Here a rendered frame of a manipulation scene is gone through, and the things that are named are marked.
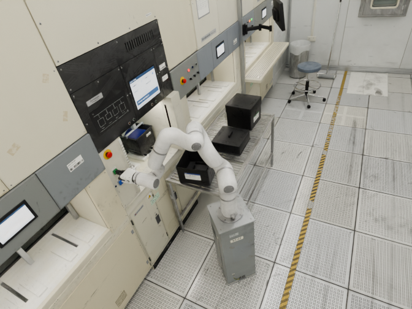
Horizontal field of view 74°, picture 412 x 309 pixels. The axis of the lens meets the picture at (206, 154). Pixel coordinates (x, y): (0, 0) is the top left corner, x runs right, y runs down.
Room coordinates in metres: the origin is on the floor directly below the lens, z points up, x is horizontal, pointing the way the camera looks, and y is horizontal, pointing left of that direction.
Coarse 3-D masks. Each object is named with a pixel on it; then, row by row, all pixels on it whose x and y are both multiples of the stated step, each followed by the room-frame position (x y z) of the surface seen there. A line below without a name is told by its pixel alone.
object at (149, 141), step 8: (136, 128) 2.08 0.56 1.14; (144, 128) 2.14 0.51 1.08; (120, 136) 2.02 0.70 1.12; (144, 136) 2.00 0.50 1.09; (152, 136) 2.08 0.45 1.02; (128, 144) 1.99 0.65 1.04; (136, 144) 1.93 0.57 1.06; (144, 144) 1.98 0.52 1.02; (152, 144) 2.05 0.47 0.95; (128, 152) 2.05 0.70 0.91; (136, 152) 1.95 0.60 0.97; (144, 152) 1.95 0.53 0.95
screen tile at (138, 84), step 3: (141, 78) 1.85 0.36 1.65; (138, 81) 1.82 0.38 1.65; (135, 84) 1.80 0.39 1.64; (138, 84) 1.82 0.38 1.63; (141, 84) 1.84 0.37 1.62; (132, 87) 1.77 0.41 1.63; (135, 87) 1.79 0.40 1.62; (138, 87) 1.81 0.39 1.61; (144, 87) 1.86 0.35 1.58; (141, 90) 1.83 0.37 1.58; (144, 90) 1.85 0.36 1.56; (135, 93) 1.77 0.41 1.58; (138, 93) 1.79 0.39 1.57; (141, 93) 1.82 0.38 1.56; (144, 93) 1.84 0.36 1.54; (135, 96) 1.77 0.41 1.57; (138, 96) 1.79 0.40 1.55
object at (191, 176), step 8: (184, 152) 1.89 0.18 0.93; (192, 152) 1.94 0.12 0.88; (184, 160) 1.85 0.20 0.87; (192, 160) 1.94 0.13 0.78; (200, 160) 1.91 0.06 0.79; (176, 168) 1.71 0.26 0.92; (184, 168) 1.67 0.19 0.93; (192, 168) 1.85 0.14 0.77; (200, 168) 1.83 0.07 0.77; (208, 168) 1.63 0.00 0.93; (184, 176) 1.68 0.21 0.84; (192, 176) 1.65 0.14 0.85; (200, 176) 1.62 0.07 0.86; (208, 176) 1.61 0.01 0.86; (200, 184) 1.63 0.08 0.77; (208, 184) 1.60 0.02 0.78
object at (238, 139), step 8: (224, 128) 2.26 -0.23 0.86; (232, 128) 2.24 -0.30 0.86; (216, 136) 2.15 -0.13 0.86; (224, 136) 2.12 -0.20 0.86; (232, 136) 2.10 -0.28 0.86; (240, 136) 2.08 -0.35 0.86; (248, 136) 2.13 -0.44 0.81; (216, 144) 2.04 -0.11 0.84; (224, 144) 2.00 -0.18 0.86; (232, 144) 1.98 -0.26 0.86; (240, 144) 1.96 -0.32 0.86; (224, 152) 2.00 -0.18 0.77; (232, 152) 1.96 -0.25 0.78; (240, 152) 1.94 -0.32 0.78
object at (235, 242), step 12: (216, 204) 1.39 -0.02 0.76; (240, 204) 1.35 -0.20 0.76; (216, 216) 1.28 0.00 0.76; (252, 216) 1.22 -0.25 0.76; (216, 228) 1.18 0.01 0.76; (228, 228) 1.16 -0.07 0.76; (240, 228) 1.17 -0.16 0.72; (252, 228) 1.19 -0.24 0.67; (216, 240) 1.29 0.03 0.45; (228, 240) 1.15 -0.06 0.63; (240, 240) 1.17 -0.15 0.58; (252, 240) 1.19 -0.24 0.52; (216, 252) 1.38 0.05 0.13; (228, 252) 1.15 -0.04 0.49; (240, 252) 1.17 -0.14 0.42; (252, 252) 1.19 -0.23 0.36; (228, 264) 1.14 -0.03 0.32; (240, 264) 1.17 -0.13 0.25; (252, 264) 1.19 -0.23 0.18; (228, 276) 1.14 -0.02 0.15; (240, 276) 1.16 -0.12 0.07; (252, 276) 1.18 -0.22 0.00
